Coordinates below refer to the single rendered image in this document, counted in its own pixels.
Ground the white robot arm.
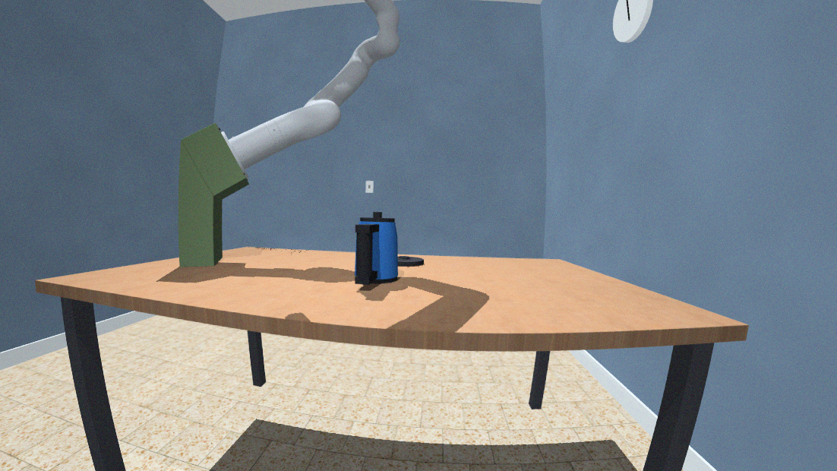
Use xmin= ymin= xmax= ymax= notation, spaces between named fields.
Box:
xmin=221 ymin=0 xmax=400 ymax=179

